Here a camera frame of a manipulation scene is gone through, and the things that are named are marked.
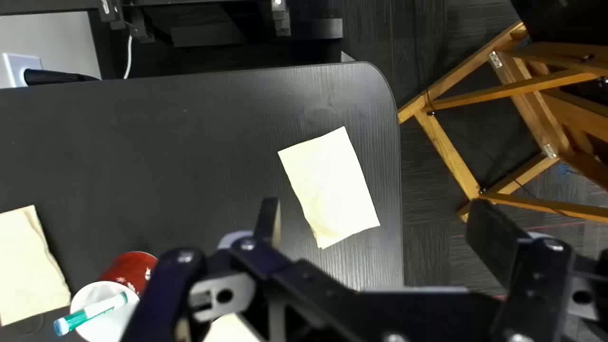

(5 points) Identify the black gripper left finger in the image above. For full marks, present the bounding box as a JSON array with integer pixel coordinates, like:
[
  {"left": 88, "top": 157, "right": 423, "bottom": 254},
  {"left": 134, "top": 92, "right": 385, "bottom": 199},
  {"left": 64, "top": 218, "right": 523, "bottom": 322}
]
[{"left": 122, "top": 195, "right": 358, "bottom": 342}]

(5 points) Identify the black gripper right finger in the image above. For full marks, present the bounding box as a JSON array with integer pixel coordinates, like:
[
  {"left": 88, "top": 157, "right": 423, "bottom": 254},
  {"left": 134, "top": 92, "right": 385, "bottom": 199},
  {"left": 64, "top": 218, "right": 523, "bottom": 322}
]
[{"left": 466, "top": 197, "right": 608, "bottom": 342}]

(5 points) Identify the white green dry erase marker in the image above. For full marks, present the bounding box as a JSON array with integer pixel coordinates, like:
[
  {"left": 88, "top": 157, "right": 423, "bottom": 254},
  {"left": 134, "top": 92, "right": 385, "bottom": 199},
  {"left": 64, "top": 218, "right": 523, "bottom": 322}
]
[{"left": 52, "top": 290, "right": 132, "bottom": 337}]

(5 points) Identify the maroon mug white inside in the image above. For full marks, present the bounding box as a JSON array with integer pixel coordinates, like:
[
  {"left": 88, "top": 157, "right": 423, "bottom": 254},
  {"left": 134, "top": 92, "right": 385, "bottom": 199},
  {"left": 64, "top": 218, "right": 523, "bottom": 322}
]
[{"left": 69, "top": 248, "right": 160, "bottom": 342}]

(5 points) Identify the cream paper napkin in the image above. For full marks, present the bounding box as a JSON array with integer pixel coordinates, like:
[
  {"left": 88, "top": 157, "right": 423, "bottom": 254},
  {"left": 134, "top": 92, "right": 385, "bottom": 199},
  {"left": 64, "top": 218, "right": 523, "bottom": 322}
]
[
  {"left": 276, "top": 123, "right": 383, "bottom": 250},
  {"left": 0, "top": 202, "right": 73, "bottom": 328},
  {"left": 204, "top": 311, "right": 263, "bottom": 342}
]

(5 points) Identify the dark side table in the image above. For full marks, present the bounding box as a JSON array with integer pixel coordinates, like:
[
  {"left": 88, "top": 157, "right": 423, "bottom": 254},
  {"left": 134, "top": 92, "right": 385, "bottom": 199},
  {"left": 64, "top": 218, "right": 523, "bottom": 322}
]
[{"left": 88, "top": 0, "right": 349, "bottom": 81}]

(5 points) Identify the white box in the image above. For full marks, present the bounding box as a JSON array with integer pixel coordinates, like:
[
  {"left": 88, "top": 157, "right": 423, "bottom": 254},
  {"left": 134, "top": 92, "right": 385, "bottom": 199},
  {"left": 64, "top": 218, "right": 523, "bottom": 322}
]
[{"left": 0, "top": 50, "right": 46, "bottom": 90}]

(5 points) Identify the white cable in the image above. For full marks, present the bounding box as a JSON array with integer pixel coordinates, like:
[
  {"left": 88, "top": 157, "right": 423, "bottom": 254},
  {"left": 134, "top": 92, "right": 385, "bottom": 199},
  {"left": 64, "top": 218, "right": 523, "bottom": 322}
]
[{"left": 122, "top": 33, "right": 138, "bottom": 81}]

